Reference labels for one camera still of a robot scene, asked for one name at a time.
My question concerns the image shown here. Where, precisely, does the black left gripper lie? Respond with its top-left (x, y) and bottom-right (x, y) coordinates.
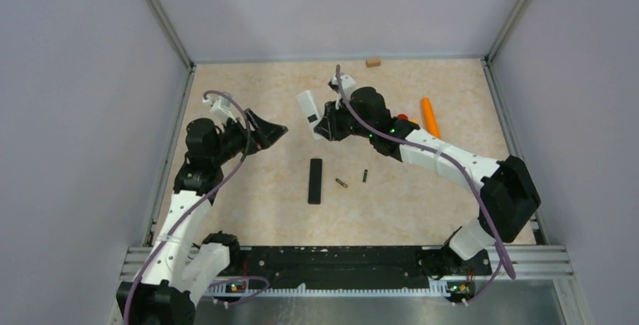
top-left (211, 108), bottom-right (287, 165)

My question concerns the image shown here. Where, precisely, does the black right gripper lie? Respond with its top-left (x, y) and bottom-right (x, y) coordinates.
top-left (316, 97), bottom-right (375, 142)

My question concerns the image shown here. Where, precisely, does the white remote control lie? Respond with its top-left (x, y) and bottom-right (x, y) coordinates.
top-left (295, 90), bottom-right (322, 140)

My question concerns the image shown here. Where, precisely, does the black remote control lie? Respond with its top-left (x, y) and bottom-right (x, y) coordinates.
top-left (307, 158), bottom-right (323, 205)

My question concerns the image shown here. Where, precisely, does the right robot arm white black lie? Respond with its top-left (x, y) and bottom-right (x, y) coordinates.
top-left (300, 87), bottom-right (541, 274)

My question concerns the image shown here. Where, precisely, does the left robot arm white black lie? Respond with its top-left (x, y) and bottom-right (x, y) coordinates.
top-left (116, 109), bottom-right (289, 324)

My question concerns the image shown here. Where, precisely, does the brown gold AAA battery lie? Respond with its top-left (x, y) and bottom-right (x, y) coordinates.
top-left (335, 178), bottom-right (348, 189)

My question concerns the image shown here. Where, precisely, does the red yellow toy piece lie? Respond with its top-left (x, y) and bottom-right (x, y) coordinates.
top-left (396, 114), bottom-right (420, 128)

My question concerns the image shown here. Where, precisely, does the small wooden block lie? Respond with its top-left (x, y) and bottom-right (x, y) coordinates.
top-left (365, 57), bottom-right (381, 68)

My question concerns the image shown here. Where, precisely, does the orange toy carrot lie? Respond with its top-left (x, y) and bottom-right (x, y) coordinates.
top-left (420, 97), bottom-right (441, 139)

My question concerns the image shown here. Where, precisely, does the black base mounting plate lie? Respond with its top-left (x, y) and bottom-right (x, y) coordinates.
top-left (222, 246), bottom-right (493, 290)

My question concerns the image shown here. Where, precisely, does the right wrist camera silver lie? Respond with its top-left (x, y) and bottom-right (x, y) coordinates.
top-left (329, 73), bottom-right (356, 109)

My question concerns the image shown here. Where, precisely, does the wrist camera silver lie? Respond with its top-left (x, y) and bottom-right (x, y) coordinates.
top-left (203, 94), bottom-right (237, 124)
top-left (329, 73), bottom-right (356, 109)

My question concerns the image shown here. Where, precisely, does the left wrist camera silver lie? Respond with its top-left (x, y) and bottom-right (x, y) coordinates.
top-left (203, 94), bottom-right (237, 124)

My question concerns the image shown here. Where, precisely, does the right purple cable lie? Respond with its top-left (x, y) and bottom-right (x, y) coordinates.
top-left (334, 65), bottom-right (517, 281)

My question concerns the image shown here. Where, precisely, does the purple cable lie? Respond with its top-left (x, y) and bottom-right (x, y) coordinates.
top-left (334, 65), bottom-right (517, 281)
top-left (122, 90), bottom-right (252, 325)

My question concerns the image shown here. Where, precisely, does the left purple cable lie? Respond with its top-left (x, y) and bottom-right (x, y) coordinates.
top-left (122, 90), bottom-right (252, 325)

